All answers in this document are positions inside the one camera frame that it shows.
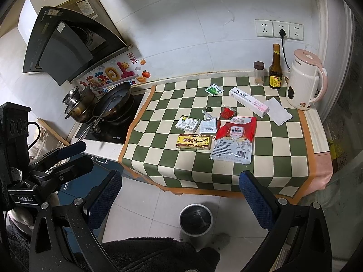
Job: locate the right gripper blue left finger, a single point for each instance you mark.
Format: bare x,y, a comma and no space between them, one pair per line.
100,199

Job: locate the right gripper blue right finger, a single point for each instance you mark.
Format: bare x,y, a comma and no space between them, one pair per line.
262,202

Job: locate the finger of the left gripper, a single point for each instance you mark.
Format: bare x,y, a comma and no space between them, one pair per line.
66,172
61,152

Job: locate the large red white food bag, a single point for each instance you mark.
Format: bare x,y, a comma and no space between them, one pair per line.
234,140

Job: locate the yellow red box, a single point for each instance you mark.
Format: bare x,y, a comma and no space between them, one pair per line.
197,141

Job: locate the white paper napkin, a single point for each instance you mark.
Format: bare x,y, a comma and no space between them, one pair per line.
276,112

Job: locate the white grey medicine sachet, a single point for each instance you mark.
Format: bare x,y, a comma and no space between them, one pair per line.
208,124

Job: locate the red wrapper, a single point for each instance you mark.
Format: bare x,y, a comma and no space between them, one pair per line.
227,112

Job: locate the white pink toothpaste box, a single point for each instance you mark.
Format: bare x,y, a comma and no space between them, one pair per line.
256,106

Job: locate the white green small carton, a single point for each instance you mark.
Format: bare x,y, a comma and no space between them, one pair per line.
186,123

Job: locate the green white sachet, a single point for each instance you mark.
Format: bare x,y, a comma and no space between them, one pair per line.
214,90

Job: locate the white round trash bin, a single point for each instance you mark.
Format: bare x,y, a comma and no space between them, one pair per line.
195,220

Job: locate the wooden dish rack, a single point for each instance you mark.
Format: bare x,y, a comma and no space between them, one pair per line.
43,139

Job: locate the steel pot with lid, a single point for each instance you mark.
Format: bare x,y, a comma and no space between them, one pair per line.
80,104

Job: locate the black frying pan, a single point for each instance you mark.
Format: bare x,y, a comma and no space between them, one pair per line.
107,106

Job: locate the green white checkered tablecloth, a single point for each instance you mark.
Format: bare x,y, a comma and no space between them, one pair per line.
292,160

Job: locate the black range hood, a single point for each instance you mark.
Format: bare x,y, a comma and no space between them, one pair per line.
71,39

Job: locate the white pink electric kettle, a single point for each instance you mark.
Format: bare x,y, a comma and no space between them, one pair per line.
308,80

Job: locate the brown sauce bottle yellow label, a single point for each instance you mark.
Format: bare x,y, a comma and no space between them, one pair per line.
275,70

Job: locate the small glass spice jar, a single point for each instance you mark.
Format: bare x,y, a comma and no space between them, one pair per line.
259,72

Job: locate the colourful wall stickers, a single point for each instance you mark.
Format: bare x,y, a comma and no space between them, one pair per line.
129,67

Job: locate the white wall socket strip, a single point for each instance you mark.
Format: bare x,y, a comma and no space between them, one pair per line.
273,28

